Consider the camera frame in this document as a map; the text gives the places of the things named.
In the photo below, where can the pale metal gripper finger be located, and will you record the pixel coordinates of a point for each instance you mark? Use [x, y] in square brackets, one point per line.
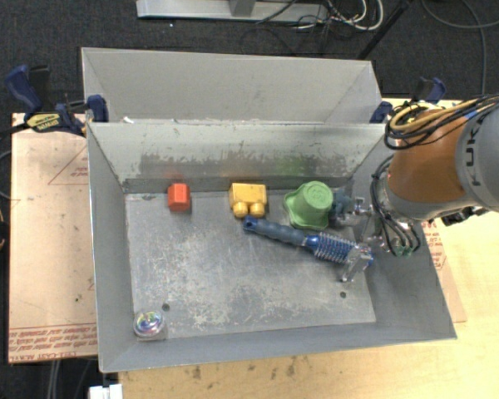
[357, 264]
[355, 212]

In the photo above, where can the green plastic cup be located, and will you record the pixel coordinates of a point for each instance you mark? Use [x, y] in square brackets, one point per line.
[309, 206]

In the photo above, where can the blue hairbrush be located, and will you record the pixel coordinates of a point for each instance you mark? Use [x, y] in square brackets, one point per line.
[283, 233]

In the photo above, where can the yellow toy block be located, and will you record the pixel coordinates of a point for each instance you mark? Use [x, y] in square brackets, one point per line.
[247, 193]

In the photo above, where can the grey metal bin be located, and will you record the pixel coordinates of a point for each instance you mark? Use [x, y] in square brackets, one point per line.
[241, 272]

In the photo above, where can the red toy block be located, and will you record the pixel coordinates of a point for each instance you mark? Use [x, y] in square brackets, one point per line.
[179, 198]

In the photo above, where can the brown cardboard board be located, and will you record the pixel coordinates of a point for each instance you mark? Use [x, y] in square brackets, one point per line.
[45, 243]

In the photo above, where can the black cylinder on white bracket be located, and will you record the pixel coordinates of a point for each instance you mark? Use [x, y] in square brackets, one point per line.
[461, 216]

